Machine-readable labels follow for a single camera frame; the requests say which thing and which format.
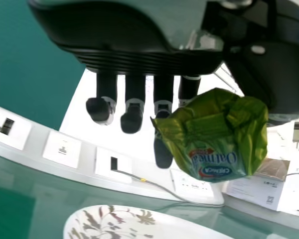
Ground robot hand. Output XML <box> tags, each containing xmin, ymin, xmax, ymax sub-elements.
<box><xmin>26</xmin><ymin>0</ymin><xmax>299</xmax><ymax>169</ymax></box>

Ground yellow-green biscuit packet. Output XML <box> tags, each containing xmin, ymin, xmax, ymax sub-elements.
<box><xmin>150</xmin><ymin>87</ymin><xmax>270</xmax><ymax>184</ymax></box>

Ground plate with brown leaf pattern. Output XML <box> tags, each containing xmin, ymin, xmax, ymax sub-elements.
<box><xmin>62</xmin><ymin>204</ymin><xmax>230</xmax><ymax>239</ymax></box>

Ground white socket strip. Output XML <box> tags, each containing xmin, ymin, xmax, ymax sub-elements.
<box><xmin>0</xmin><ymin>101</ymin><xmax>225</xmax><ymax>208</ymax></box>

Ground white cardboard box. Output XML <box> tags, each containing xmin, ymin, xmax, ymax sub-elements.
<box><xmin>222</xmin><ymin>157</ymin><xmax>299</xmax><ymax>219</ymax></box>

